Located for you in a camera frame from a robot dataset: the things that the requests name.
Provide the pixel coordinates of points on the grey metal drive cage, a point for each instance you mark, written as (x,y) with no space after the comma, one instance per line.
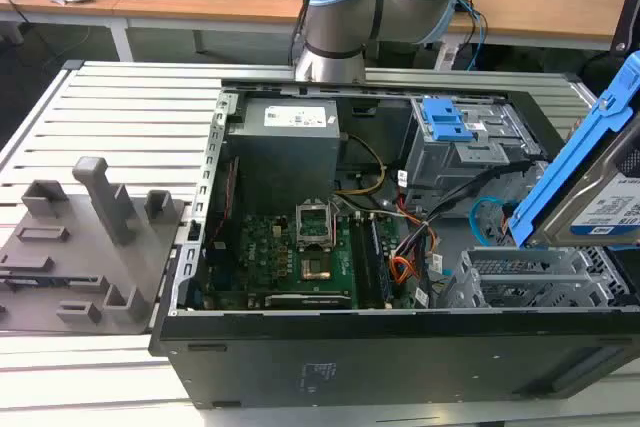
(440,167)

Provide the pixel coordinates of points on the black PC case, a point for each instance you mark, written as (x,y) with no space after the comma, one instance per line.
(350,362)

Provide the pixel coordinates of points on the grey parts rack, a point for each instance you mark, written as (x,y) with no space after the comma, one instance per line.
(100,267)

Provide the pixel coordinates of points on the black RAM slot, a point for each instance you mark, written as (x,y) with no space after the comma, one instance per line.
(359,262)

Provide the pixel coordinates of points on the hard disk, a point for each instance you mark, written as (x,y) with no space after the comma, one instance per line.
(590,187)

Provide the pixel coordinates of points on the grey power supply unit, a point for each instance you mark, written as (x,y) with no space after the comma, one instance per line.
(280,162)

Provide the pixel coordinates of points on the CPU socket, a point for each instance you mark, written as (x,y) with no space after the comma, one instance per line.
(315,269)

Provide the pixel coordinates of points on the metal disk bay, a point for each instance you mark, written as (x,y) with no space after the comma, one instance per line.
(520,279)

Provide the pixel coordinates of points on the green motherboard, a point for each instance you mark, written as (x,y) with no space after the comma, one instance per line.
(265,257)

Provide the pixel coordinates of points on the RAM stick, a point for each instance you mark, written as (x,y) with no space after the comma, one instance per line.
(380,267)

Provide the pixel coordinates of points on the black graphics card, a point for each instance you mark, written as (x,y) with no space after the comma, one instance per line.
(310,300)

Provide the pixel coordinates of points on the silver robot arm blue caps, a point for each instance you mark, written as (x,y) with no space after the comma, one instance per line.
(340,22)

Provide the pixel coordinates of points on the blue plastic drive latch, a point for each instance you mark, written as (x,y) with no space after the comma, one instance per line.
(445,122)

